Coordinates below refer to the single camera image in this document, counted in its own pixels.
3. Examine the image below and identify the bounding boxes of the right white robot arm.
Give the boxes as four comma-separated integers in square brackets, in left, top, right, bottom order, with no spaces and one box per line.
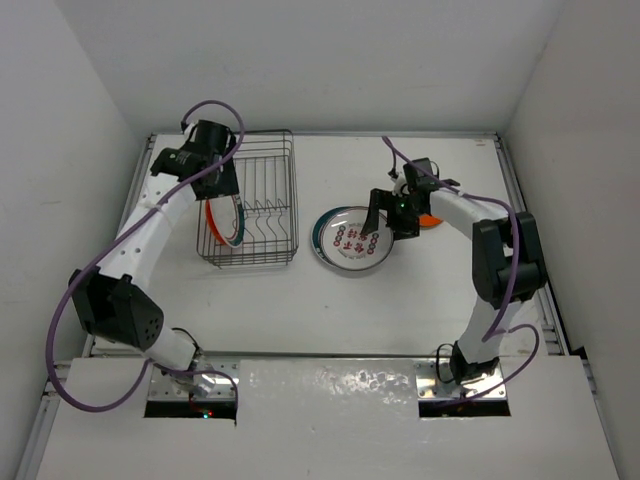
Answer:
[362,158,548,384]

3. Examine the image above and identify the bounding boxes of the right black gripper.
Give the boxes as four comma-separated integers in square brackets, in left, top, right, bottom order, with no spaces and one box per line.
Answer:
[363,188,426,241]

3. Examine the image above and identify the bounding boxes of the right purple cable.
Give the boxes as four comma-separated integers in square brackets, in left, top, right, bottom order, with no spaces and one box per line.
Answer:
[382,135,542,409]

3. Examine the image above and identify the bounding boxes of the wire dish rack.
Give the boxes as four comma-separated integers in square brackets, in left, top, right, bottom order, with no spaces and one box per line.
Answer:
[196,130,299,269]

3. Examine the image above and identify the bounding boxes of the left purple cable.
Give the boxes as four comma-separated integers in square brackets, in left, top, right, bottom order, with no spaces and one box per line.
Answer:
[45,99,246,414]

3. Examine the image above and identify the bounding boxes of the orange plastic plate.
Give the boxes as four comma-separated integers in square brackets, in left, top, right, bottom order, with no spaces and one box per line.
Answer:
[419,215,442,229]

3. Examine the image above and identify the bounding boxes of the metal base plate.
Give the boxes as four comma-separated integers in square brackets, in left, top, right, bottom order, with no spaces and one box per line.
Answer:
[147,357,240,403]
[413,357,507,403]

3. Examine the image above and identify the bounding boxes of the white plate red rim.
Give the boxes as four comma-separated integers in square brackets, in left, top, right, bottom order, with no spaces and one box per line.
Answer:
[311,206,348,264]

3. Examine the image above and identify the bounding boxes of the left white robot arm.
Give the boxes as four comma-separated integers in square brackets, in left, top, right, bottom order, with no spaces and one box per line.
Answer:
[72,120,236,371]

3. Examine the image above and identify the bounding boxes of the purple cable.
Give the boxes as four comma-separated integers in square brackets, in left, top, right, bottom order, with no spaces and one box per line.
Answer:
[382,135,542,409]
[45,99,246,414]

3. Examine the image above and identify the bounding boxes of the white plate teal rim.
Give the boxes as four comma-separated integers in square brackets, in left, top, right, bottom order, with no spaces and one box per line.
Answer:
[205,194,245,249]

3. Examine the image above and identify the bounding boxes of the white plate grey rim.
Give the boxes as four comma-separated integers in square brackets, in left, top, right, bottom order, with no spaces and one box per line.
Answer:
[320,206,394,272]

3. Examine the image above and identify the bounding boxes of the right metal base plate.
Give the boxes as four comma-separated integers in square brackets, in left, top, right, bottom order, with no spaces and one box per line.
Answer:
[413,357,507,403]

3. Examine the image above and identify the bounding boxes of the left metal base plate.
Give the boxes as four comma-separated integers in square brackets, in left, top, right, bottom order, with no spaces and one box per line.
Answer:
[147,357,240,403]

